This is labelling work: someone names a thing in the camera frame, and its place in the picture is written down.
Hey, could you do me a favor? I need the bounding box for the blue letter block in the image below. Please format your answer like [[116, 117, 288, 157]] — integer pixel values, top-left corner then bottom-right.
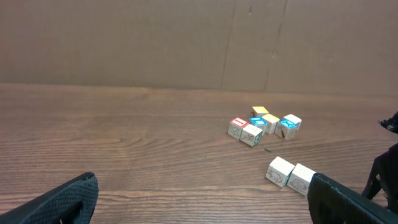
[[249, 117, 267, 135]]

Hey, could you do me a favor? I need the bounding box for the white block green edge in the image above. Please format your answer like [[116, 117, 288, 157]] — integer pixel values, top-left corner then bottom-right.
[[287, 163, 315, 196]]

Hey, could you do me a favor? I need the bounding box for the yellow block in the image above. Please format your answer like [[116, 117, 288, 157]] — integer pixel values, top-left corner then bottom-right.
[[262, 113, 280, 134], [251, 106, 269, 117]]

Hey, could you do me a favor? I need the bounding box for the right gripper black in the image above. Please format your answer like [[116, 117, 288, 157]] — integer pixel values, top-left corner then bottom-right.
[[361, 111, 398, 214]]

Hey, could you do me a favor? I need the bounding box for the white block green side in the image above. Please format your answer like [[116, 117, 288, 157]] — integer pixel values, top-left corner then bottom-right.
[[240, 124, 262, 147]]

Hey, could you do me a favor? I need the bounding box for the yellow block far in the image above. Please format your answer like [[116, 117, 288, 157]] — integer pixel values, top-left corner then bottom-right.
[[251, 106, 269, 117]]

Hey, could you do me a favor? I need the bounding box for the cardboard wall panel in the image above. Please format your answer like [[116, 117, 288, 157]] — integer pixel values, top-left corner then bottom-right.
[[1, 0, 397, 97]]

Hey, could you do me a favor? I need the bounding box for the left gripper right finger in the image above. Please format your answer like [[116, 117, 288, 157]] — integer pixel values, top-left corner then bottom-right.
[[308, 173, 397, 224]]

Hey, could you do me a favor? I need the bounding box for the white block far right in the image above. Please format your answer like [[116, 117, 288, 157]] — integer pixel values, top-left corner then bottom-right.
[[284, 114, 302, 130]]

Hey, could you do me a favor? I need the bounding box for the blue X block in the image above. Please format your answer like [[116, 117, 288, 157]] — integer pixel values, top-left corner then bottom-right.
[[275, 119, 297, 140]]

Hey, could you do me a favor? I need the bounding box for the yellow block near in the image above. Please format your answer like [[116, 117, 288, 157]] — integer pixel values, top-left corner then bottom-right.
[[262, 113, 280, 134]]

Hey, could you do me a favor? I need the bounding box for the red I block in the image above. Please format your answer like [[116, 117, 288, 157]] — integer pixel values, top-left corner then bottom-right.
[[228, 117, 249, 140]]

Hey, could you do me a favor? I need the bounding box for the white block frog picture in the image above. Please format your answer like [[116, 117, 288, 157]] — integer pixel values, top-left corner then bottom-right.
[[266, 156, 295, 188]]

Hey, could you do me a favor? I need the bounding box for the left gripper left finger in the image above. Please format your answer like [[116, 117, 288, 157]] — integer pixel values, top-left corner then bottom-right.
[[1, 172, 99, 224]]

